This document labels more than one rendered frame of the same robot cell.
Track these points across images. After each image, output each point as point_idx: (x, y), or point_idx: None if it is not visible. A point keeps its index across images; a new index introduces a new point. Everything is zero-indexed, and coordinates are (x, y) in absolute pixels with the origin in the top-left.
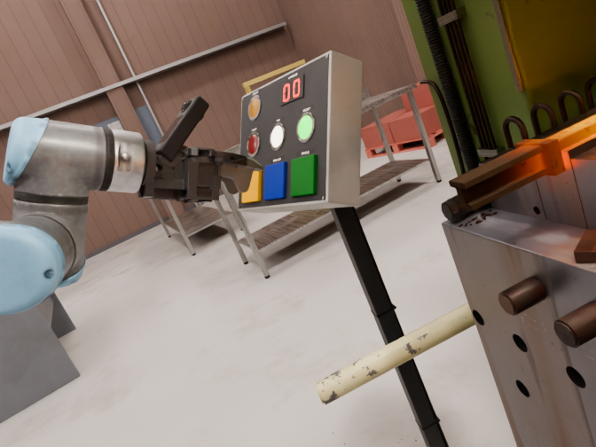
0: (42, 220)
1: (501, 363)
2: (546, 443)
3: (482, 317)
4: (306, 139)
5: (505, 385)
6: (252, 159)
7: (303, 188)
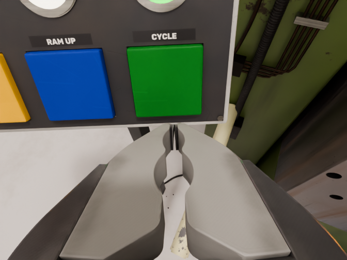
0: None
1: (326, 188)
2: (322, 206)
3: (342, 177)
4: (168, 6)
5: (309, 191)
6: (211, 137)
7: (175, 106)
